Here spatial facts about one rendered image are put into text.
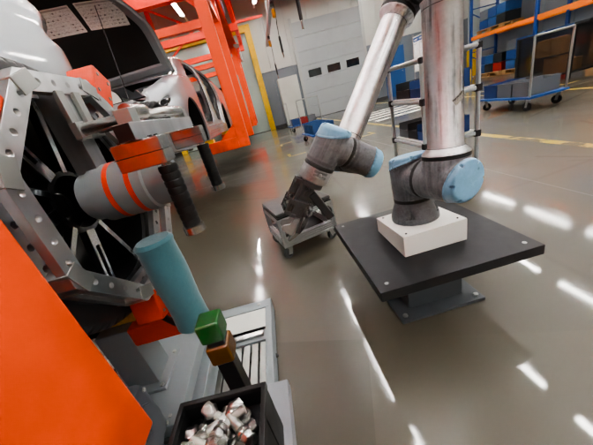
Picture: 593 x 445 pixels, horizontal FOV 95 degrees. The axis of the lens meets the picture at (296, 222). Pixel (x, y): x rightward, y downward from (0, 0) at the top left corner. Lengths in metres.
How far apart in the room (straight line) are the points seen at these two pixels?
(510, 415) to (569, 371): 0.26
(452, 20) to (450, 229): 0.67
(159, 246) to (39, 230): 0.20
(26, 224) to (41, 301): 0.20
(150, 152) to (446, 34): 0.85
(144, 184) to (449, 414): 1.07
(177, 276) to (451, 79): 0.94
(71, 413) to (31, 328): 0.12
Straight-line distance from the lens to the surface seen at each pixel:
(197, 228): 0.60
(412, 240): 1.13
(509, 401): 1.16
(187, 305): 0.75
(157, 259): 0.68
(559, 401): 1.20
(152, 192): 0.73
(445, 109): 1.01
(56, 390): 0.46
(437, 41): 1.03
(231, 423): 0.49
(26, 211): 0.62
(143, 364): 1.08
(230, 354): 0.53
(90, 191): 0.79
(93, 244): 0.88
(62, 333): 0.47
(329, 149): 0.76
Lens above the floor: 0.94
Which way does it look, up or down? 23 degrees down
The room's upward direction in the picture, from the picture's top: 15 degrees counter-clockwise
